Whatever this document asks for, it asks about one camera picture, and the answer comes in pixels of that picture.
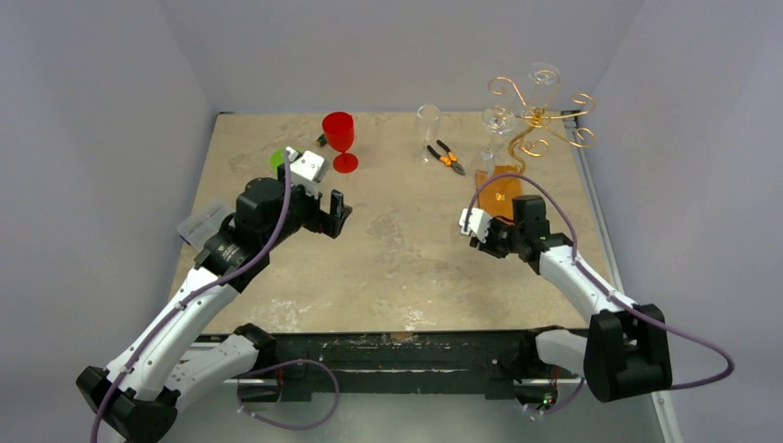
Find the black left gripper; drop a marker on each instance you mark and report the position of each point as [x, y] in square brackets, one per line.
[319, 220]

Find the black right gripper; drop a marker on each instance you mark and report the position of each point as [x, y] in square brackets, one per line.
[487, 239]

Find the wooden rack base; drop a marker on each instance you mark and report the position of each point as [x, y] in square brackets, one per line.
[496, 198]

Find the gold wire glass rack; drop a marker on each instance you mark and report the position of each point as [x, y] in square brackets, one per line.
[521, 144]

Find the clear champagne flute with label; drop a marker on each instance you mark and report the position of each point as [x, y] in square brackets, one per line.
[494, 158]

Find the clear round wine glass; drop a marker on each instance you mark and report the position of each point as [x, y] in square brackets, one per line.
[543, 87]

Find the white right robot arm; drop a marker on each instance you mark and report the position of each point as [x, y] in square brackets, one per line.
[625, 352]

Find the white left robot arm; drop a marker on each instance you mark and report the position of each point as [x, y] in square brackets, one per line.
[143, 390]

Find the clear tall flute glass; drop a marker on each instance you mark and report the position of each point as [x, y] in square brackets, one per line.
[428, 126]

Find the green plastic goblet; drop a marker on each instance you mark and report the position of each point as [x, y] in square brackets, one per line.
[280, 159]

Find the red plastic goblet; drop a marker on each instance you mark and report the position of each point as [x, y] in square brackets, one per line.
[339, 131]

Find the orange black pliers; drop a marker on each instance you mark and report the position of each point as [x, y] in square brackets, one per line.
[446, 156]

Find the clear plastic screw box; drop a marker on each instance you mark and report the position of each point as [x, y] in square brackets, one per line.
[203, 223]

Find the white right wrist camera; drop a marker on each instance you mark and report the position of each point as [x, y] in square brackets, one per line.
[475, 224]

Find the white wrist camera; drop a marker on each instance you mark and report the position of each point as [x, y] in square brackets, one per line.
[305, 166]
[475, 224]

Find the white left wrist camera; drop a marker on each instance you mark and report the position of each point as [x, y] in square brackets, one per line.
[305, 166]

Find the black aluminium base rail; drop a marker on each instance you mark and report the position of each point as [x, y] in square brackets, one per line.
[493, 364]

